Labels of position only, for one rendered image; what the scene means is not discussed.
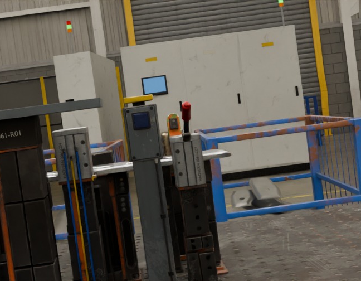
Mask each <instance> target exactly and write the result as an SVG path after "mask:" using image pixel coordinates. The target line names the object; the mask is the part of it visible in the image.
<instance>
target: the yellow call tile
mask: <svg viewBox="0 0 361 281"><path fill-rule="evenodd" d="M123 100H124V104H129V103H132V105H133V106H141V105H145V101H151V100H153V95H152V94H150V95H142V96H134V97H128V98H124V99H123Z"/></svg>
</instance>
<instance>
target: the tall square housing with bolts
mask: <svg viewBox="0 0 361 281"><path fill-rule="evenodd" d="M88 131H89V130H88V127H77V128H69V129H61V130H55V131H53V132H52V137H53V144H54V149H55V157H56V164H57V172H58V180H59V185H62V190H63V195H64V202H65V210H66V217H67V225H68V230H69V234H68V236H67V240H68V245H69V252H70V260H71V267H72V275H73V280H74V281H109V280H108V272H107V267H106V260H105V252H104V244H103V236H102V231H101V225H99V221H98V216H97V208H96V201H95V192H94V185H93V180H92V179H91V178H92V176H93V175H94V169H93V164H92V156H91V149H90V141H89V133H88Z"/></svg>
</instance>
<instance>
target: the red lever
mask: <svg viewBox="0 0 361 281"><path fill-rule="evenodd" d="M182 119H183V129H182V134H181V135H182V139H183V141H189V140H190V139H191V133H190V130H189V121H190V119H191V104H190V103H189V102H187V101H186V102H184V103H183V104H182Z"/></svg>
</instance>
